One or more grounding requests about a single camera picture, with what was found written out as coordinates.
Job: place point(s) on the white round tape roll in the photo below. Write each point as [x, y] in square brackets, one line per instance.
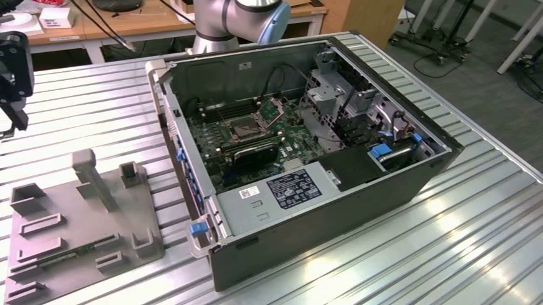
[22, 20]

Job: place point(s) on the blue case latch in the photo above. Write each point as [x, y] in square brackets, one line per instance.
[198, 228]

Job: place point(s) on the grey parts rack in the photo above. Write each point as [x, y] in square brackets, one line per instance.
[84, 222]

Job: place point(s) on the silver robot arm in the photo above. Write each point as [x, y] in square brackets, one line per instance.
[220, 19]

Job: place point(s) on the small silver heat sink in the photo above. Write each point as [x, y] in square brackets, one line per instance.
[292, 164]

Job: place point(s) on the green RAM stick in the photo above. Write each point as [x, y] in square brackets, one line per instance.
[63, 254]

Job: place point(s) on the green motherboard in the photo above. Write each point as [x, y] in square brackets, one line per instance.
[296, 139]

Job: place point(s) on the CPU socket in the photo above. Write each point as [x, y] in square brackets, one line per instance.
[246, 128]

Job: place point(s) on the white cardboard box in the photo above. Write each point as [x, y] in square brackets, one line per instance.
[58, 17]

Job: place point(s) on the grey power supply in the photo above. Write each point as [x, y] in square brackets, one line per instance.
[254, 216]

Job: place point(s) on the wooden cabinet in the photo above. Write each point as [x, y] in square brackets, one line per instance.
[368, 16]

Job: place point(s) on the white table leg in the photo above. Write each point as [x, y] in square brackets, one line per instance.
[515, 38]

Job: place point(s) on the small blue clip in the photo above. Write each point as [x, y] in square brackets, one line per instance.
[415, 138]

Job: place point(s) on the wooden desk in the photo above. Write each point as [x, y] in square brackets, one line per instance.
[140, 25]

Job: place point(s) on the black wheeled stand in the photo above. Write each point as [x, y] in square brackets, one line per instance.
[440, 41]

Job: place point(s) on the black rating label sticker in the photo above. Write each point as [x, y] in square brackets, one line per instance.
[292, 187]

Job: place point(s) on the black expansion card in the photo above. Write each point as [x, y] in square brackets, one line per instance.
[254, 157]

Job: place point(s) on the black open PC case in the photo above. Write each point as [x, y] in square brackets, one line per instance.
[318, 241]

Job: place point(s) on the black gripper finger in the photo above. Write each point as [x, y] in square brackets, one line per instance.
[19, 119]

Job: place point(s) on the blue disk carrier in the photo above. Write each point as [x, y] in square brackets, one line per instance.
[379, 151]

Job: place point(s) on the white code sticker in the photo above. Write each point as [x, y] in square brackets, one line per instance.
[250, 192]

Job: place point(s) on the metal disk bay cage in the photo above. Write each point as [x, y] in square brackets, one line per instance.
[327, 120]

